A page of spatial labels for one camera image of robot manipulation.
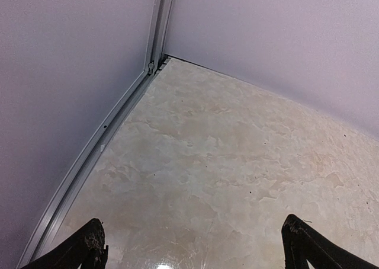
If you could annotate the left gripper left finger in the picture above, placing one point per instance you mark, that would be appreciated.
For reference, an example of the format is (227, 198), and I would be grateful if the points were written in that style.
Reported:
(85, 248)

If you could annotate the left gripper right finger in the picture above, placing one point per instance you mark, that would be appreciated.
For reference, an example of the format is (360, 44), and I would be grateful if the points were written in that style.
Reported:
(304, 246)

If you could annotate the left aluminium floor rail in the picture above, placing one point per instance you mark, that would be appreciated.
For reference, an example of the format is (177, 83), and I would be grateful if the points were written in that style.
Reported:
(65, 195)

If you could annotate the left aluminium corner post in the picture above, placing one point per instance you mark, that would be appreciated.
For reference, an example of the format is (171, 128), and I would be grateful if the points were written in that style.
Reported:
(157, 34)

